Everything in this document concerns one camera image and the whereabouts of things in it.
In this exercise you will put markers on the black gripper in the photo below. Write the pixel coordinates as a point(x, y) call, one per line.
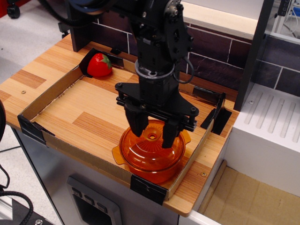
point(157, 95)

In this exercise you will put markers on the orange transparent pot lid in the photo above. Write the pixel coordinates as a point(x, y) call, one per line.
point(147, 153)

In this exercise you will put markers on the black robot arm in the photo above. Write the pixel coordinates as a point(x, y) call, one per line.
point(162, 42)

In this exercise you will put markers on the orange transparent pot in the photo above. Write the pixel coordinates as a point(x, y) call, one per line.
point(152, 176)

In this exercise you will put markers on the red toy strawberry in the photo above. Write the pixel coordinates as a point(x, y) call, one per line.
point(99, 65)

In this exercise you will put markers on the cardboard fence with black tape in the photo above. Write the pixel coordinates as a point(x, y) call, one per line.
point(79, 116)

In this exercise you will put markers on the white toy sink drainboard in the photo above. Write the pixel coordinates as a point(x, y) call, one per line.
point(264, 143)

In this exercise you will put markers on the light wooden shelf board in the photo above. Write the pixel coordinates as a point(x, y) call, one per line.
point(219, 21)

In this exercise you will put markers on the black caster wheel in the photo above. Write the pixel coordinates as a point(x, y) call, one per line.
point(13, 11)

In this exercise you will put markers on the dark grey shelf post left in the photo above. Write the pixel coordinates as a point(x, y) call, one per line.
point(80, 36)

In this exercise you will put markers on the dark grey shelf post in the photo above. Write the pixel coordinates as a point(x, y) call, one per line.
point(80, 36)
point(246, 84)

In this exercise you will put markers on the dark grey shelf post right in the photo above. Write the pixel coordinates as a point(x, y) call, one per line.
point(246, 84)

